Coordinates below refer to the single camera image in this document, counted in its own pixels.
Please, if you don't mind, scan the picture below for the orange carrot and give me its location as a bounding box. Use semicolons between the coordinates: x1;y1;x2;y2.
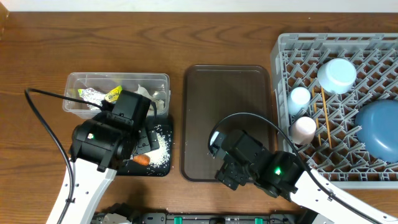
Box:
132;154;150;166

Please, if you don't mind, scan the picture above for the pink cup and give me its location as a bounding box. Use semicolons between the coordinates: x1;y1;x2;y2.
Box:
289;116;317;145

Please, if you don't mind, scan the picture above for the brown serving tray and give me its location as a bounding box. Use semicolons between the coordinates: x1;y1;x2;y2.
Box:
181;65;275;182

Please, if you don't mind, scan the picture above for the light blue cup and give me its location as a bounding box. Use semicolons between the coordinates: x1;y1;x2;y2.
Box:
287;86;311;116

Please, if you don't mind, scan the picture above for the light blue rice bowl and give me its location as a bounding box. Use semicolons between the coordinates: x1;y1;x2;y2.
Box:
317;58;356;94

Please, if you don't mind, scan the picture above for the dark blue plate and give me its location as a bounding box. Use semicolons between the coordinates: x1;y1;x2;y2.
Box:
355;100;397;163

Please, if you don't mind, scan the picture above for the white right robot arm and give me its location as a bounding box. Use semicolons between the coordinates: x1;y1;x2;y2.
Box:
209;130;397;223

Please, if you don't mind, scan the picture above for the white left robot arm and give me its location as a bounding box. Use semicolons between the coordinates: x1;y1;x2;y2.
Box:
47;90;159;223

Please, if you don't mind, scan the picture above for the black waste tray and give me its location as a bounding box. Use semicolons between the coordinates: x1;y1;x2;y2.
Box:
117;116;174;177

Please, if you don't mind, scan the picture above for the grey dishwasher rack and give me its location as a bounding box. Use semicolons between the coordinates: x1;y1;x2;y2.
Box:
271;33;397;189

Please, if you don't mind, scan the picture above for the yellow snack wrapper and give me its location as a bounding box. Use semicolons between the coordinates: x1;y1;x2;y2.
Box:
104;85;123;103

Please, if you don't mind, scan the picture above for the crumpled white tissue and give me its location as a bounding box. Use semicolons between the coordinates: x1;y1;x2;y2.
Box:
135;85;165;115

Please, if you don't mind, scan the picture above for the clear plastic bin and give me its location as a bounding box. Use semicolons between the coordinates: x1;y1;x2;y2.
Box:
64;72;170;118

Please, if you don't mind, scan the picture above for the crumpled aluminium foil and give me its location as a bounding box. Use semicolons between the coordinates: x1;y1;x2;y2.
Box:
78;88;105;106

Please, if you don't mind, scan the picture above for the spilled white rice pile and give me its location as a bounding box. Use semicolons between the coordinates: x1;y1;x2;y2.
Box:
147;124;172;169

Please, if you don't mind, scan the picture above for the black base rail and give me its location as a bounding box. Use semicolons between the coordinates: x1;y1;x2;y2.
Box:
91;203;298;224

